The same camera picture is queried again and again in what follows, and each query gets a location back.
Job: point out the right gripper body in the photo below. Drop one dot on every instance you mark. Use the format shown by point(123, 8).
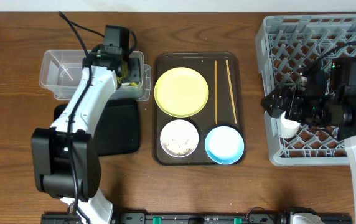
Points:
point(302, 107)

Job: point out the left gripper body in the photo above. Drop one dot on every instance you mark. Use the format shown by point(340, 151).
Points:
point(134, 74)

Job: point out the green orange snack wrapper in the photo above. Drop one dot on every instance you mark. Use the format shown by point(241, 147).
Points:
point(128, 84)

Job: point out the white cup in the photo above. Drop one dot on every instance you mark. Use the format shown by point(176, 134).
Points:
point(288, 128)

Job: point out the white bowl with crumbs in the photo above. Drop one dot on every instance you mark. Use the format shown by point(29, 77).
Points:
point(179, 138)

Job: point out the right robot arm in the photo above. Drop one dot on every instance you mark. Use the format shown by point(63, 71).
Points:
point(325, 101)

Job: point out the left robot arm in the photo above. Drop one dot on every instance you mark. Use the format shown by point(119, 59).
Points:
point(66, 164)

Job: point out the grey dishwasher rack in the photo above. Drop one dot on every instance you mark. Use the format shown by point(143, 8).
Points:
point(284, 45)

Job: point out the yellow round plate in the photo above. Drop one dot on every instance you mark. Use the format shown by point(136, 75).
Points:
point(181, 92)

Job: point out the black plastic tray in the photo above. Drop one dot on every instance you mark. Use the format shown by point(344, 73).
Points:
point(117, 130)

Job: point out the clear plastic bin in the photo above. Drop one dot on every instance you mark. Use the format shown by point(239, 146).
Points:
point(61, 73)

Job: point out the dark brown serving tray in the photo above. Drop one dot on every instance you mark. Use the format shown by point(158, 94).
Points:
point(204, 121)

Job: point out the right wooden chopstick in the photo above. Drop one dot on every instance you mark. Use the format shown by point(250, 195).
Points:
point(231, 91)

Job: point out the wooden chopstick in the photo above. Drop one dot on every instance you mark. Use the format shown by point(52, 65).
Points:
point(216, 92)
point(231, 91)

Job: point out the light blue bowl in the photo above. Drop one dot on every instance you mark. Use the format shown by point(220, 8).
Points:
point(224, 145)

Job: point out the left wooden chopstick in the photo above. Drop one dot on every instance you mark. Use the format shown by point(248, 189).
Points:
point(216, 92)

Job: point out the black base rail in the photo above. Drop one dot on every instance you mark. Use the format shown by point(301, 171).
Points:
point(255, 215)

